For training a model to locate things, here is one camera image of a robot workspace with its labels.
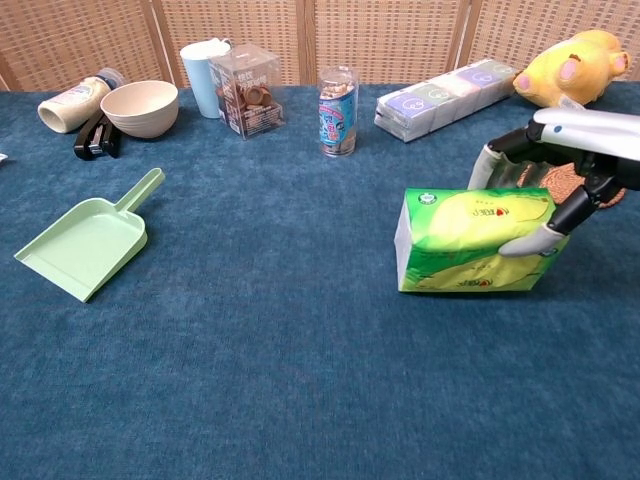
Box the green tissue pack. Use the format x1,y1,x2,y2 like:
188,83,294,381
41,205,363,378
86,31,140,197
393,187,571,295

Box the woven folding screen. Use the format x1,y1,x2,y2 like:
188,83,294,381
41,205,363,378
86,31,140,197
0,0,640,92

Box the woven rattan coaster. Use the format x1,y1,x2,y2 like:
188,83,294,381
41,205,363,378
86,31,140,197
514,161,627,210

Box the beige ribbed bowl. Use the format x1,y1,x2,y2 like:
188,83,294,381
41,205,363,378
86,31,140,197
99,80,180,140

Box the yellow plush toy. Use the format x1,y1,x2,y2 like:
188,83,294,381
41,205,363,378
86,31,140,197
512,29,633,108

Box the light blue plastic cup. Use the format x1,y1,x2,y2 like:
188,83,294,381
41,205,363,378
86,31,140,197
179,37,234,120

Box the clear cylinder snack jar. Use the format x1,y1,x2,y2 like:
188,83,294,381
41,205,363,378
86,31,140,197
317,66,360,159

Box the light green dustpan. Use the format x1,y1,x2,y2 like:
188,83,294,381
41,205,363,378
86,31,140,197
13,167,166,304

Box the cream squeeze bottle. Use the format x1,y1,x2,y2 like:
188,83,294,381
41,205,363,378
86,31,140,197
37,67,125,135

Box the clear box of brown cookies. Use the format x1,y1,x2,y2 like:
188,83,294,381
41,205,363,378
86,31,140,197
208,44,287,142

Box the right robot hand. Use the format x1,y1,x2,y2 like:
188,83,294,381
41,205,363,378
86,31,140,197
467,107,640,258

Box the black stapler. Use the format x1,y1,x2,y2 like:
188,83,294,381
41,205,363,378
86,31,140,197
73,111,123,162

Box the long multipack of tissue packets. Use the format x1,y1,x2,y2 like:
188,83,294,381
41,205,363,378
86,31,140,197
373,58,522,144

